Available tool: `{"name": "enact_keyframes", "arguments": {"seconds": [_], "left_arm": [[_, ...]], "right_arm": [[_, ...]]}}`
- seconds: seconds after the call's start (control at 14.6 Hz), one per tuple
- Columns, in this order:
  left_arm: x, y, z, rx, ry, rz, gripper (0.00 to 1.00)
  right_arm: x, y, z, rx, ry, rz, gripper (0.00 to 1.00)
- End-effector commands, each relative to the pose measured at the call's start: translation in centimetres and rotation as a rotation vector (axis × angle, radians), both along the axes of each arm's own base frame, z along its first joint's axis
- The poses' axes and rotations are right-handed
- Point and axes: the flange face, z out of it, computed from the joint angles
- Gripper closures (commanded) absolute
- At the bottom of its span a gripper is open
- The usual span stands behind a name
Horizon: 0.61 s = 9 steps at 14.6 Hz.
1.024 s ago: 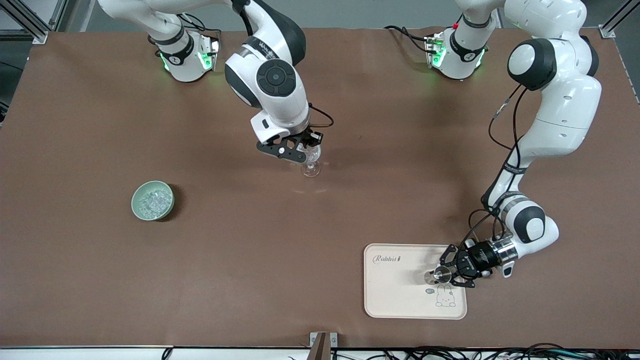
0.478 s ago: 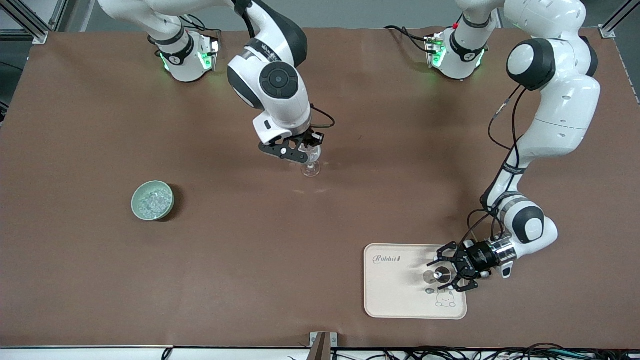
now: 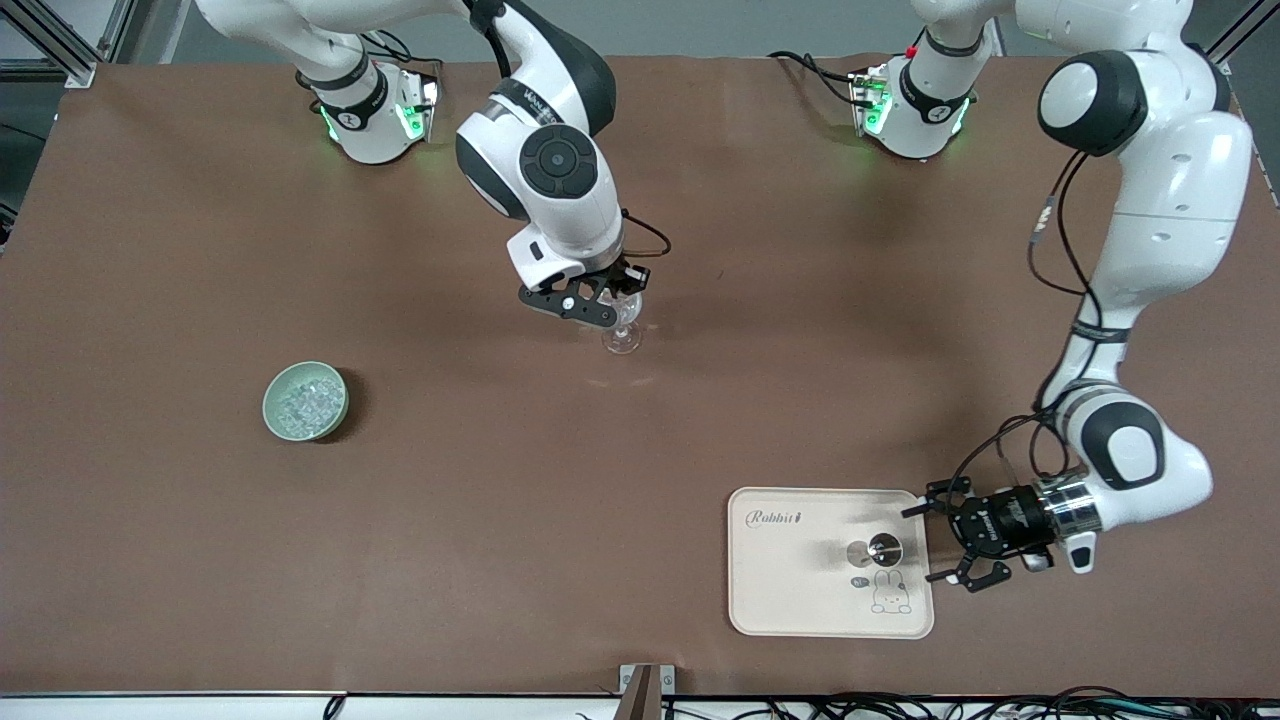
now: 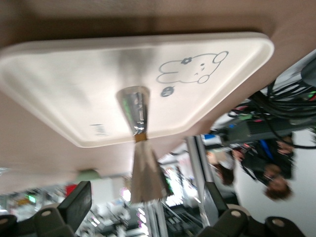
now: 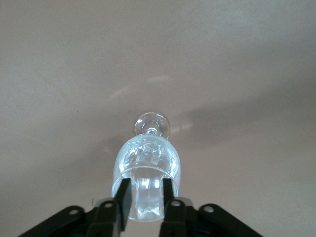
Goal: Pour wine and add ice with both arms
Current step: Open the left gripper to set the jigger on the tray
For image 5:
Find brown table cover sheet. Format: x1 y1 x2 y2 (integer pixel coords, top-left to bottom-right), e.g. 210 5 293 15
0 0 316 237

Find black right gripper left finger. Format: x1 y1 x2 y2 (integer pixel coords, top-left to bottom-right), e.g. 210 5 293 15
86 178 134 237

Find clear stemmed wine glass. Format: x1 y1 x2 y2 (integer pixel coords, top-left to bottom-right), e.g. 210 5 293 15
111 112 182 199

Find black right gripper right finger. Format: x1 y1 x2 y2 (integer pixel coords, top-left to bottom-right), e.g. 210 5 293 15
159 178 198 237

